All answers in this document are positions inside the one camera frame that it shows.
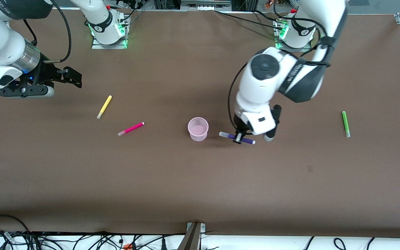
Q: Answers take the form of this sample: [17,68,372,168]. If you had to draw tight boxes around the purple marker pen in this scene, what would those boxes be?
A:
[219,131,256,145]

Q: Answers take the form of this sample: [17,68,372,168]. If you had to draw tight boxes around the pink marker pen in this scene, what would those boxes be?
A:
[117,122,145,136]

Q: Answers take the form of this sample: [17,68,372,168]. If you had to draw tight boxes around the pink cup holder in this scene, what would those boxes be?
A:
[187,117,209,142]

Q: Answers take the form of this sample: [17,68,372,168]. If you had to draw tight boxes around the yellow marker pen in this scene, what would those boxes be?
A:
[97,95,113,120]

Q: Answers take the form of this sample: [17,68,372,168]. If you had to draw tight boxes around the green marker pen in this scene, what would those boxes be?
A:
[341,111,351,138]

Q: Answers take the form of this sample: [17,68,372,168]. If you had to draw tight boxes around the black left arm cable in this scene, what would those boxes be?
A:
[227,21,336,126]

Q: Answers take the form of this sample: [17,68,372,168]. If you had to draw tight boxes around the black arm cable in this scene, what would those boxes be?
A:
[227,21,336,126]
[22,0,72,64]

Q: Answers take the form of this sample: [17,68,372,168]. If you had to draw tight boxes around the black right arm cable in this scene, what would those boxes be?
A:
[22,0,72,64]

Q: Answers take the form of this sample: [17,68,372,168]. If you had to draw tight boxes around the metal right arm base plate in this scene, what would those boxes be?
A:
[91,36,128,50]

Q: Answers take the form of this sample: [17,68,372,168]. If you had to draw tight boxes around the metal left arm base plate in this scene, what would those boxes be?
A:
[275,41,313,53]

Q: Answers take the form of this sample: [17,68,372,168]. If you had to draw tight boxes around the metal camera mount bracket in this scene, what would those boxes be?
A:
[177,222,206,250]

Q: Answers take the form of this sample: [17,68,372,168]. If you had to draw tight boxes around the long black table cable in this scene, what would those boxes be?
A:
[214,10,281,30]

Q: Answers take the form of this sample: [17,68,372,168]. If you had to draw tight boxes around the short black table cable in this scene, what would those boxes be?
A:
[254,10,281,22]

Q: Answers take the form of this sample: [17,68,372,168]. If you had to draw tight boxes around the black looped floor cable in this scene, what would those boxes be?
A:
[0,214,31,234]

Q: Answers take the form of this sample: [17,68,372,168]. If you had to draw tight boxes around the tangled black floor cables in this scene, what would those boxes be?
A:
[0,229,186,250]

